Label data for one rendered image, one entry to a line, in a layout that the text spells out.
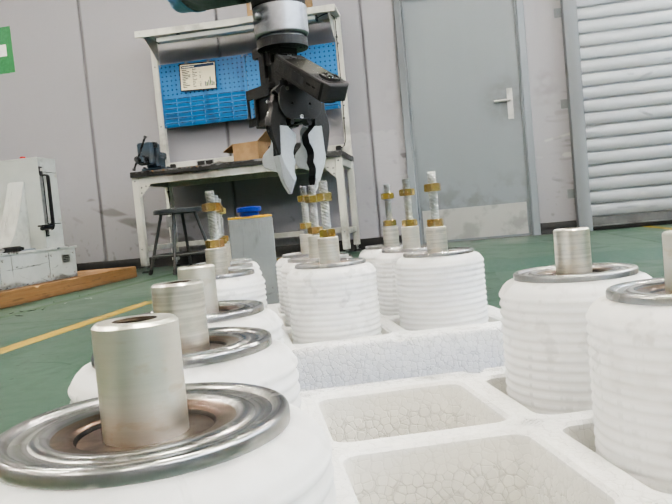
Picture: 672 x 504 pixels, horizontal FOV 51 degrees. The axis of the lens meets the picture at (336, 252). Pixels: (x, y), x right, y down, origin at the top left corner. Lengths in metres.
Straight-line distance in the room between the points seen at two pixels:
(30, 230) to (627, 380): 4.24
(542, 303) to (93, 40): 6.28
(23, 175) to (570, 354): 4.19
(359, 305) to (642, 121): 5.28
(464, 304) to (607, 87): 5.18
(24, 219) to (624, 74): 4.34
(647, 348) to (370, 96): 5.53
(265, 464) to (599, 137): 5.69
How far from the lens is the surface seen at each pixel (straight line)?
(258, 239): 1.11
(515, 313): 0.45
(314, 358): 0.68
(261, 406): 0.20
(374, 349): 0.68
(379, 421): 0.50
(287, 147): 0.96
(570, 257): 0.46
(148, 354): 0.18
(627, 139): 5.85
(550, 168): 5.80
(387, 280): 0.85
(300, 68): 0.94
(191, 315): 0.30
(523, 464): 0.40
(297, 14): 1.00
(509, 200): 5.74
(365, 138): 5.79
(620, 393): 0.35
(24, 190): 4.47
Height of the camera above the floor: 0.30
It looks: 3 degrees down
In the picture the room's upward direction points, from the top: 5 degrees counter-clockwise
